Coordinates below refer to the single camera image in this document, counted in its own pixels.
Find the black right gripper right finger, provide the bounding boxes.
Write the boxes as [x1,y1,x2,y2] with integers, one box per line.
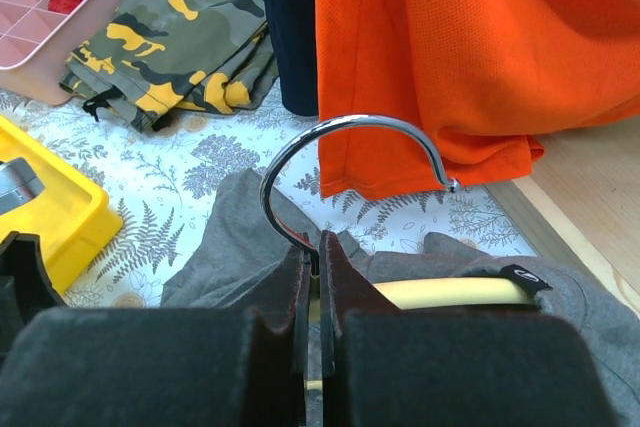
[319,231,615,426]

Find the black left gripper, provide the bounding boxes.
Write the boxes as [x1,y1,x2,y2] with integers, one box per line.
[1,231,64,362]

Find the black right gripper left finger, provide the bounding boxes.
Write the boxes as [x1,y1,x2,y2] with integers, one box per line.
[1,248,310,426]

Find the cream yellow hanger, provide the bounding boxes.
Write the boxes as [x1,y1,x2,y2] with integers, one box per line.
[258,113,539,393]

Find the grey shorts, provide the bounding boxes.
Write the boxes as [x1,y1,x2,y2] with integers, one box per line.
[160,169,639,426]

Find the camouflage shorts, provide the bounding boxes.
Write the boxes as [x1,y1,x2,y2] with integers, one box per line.
[59,0,278,132]

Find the orange shorts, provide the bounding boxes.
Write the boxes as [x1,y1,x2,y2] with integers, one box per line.
[315,0,639,185]

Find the navy blue shorts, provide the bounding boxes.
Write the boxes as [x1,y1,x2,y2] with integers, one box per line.
[264,0,319,117]

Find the yellow plastic tray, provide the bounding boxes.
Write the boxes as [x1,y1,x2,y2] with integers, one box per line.
[1,118,123,294]

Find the wooden clothes rack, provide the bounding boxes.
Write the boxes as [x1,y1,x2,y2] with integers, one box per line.
[485,117,639,310]

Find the red sock middle compartment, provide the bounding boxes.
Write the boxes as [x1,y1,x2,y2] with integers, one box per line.
[47,0,84,15]

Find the pink divided organizer box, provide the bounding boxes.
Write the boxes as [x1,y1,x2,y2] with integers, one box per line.
[1,0,121,105]

